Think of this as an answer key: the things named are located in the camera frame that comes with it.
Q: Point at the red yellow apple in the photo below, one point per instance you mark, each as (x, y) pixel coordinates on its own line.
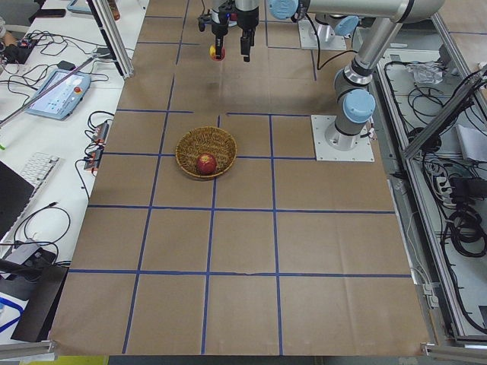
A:
(217, 54)

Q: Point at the brown water bottle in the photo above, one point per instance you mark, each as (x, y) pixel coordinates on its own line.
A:
(114, 9)

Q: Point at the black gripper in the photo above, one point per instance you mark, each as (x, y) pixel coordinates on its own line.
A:
(247, 22)
(218, 23)

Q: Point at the blue teach pendant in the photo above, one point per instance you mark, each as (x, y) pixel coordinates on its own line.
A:
(79, 7)
(61, 101)

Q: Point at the dark red apple in basket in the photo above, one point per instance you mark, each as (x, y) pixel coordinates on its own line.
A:
(206, 164)

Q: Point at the aluminium frame post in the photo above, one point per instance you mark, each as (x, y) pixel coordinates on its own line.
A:
(104, 19)

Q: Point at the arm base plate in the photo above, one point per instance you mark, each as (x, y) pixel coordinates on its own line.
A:
(324, 37)
(330, 145)

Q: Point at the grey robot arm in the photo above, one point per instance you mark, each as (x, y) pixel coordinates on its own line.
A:
(357, 105)
(222, 6)

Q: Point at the black power adapter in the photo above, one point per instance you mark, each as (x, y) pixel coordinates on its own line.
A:
(64, 65)

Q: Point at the white keyboard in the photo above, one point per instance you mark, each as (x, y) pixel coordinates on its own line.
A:
(38, 168)

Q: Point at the woven wicker basket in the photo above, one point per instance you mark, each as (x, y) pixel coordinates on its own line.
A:
(206, 140)

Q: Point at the grey usb hub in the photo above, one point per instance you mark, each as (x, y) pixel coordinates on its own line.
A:
(30, 255)

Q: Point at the black laptop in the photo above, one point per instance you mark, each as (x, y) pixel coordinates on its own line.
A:
(16, 193)

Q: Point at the long metal rod tool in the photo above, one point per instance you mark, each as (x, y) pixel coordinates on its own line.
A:
(33, 100)

